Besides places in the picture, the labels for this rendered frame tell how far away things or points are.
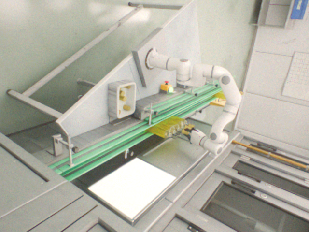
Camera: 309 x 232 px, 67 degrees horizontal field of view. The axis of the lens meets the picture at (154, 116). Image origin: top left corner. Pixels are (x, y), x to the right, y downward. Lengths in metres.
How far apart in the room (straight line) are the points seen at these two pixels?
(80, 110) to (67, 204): 0.76
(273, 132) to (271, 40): 2.62
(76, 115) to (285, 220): 1.26
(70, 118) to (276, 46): 6.46
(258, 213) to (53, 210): 1.05
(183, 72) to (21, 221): 1.21
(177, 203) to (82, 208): 0.68
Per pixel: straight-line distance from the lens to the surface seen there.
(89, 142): 1.38
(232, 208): 1.42
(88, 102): 1.45
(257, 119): 7.72
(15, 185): 0.90
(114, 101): 1.51
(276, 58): 7.30
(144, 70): 1.70
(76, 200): 0.78
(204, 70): 1.54
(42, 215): 0.75
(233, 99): 1.44
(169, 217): 1.25
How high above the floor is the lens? 1.81
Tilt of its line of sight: 31 degrees down
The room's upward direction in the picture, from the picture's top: 110 degrees clockwise
